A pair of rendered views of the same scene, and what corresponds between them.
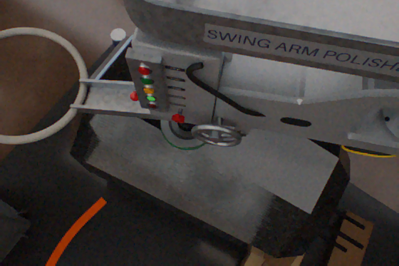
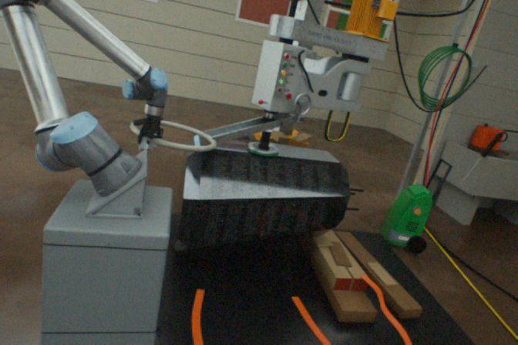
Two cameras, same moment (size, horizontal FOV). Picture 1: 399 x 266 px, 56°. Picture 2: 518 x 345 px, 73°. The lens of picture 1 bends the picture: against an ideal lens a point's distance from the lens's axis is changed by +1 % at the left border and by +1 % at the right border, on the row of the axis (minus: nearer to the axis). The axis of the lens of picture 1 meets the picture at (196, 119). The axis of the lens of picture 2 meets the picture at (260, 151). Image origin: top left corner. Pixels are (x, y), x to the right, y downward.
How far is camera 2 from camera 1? 2.15 m
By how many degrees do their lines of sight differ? 59
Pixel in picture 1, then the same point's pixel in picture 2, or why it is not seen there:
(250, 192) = (313, 165)
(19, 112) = not seen: hidden behind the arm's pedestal
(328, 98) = (331, 71)
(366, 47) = (340, 34)
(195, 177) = (284, 172)
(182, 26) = (302, 29)
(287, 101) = (321, 76)
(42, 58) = not seen: hidden behind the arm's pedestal
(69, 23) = not seen: hidden behind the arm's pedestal
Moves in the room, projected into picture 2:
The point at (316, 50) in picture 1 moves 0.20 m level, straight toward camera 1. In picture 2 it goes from (331, 37) to (344, 38)
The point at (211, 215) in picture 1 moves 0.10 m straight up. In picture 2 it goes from (304, 190) to (307, 176)
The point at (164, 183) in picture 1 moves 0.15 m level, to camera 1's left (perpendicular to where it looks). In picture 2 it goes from (270, 185) to (253, 188)
